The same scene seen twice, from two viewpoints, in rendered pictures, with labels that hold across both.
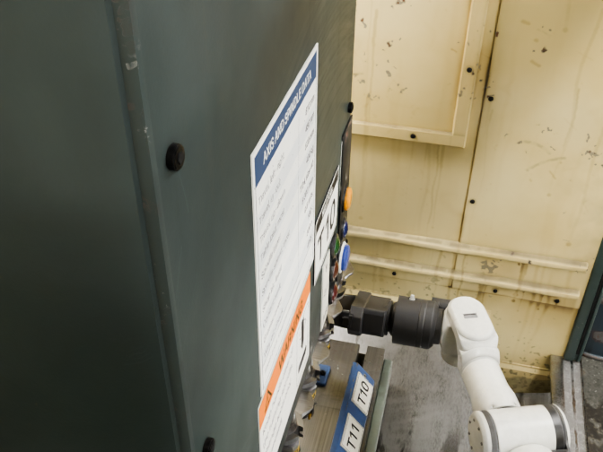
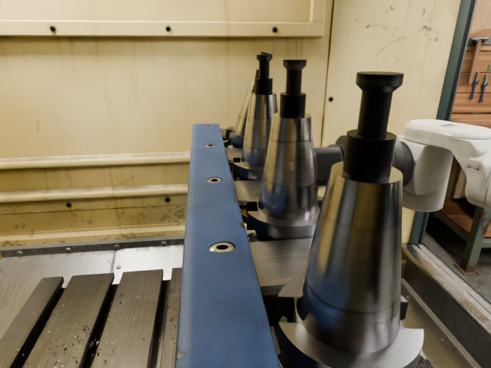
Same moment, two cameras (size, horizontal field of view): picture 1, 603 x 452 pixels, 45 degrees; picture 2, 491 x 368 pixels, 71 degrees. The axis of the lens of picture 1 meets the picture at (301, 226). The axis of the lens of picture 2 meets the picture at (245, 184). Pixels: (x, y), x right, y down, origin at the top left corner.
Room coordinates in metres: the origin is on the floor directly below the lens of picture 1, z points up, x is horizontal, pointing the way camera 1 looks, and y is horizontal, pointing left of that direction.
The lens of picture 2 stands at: (0.59, 0.11, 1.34)
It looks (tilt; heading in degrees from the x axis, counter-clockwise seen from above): 22 degrees down; 339
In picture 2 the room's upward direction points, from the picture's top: straight up
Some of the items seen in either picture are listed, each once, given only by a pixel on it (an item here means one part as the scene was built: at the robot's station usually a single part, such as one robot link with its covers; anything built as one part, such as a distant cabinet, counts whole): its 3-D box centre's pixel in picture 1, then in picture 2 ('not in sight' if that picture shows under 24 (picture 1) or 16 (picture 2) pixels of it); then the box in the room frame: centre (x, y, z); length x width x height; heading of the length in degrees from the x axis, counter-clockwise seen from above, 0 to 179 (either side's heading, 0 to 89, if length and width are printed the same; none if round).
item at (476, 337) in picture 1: (469, 339); (450, 161); (0.89, -0.29, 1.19); 0.13 x 0.07 x 0.09; 7
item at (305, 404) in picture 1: (292, 401); (307, 263); (0.74, 0.01, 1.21); 0.07 x 0.05 x 0.01; 76
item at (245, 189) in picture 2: (308, 351); (272, 192); (0.85, -0.01, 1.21); 0.07 x 0.05 x 0.01; 76
